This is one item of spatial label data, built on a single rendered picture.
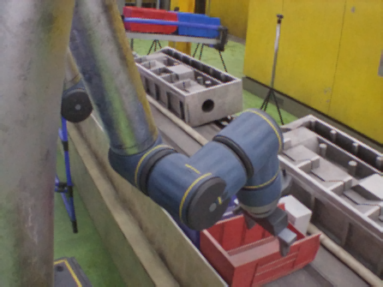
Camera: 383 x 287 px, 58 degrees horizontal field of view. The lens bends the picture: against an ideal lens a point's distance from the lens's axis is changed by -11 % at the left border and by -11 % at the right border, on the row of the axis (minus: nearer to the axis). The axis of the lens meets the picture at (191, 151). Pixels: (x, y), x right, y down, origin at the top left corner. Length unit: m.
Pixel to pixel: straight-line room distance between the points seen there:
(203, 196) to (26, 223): 0.35
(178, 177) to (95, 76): 0.22
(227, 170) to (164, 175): 0.11
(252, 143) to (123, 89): 0.25
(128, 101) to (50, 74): 0.35
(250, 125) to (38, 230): 0.47
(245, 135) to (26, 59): 0.49
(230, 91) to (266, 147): 1.45
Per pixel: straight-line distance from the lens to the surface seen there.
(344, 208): 1.26
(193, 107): 2.07
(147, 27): 2.24
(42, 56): 0.33
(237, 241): 1.22
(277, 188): 0.83
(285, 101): 4.91
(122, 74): 0.66
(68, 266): 1.79
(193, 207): 0.64
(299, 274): 1.23
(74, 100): 1.12
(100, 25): 0.62
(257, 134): 0.72
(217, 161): 0.68
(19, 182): 0.36
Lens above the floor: 1.57
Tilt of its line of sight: 26 degrees down
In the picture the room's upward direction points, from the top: 4 degrees clockwise
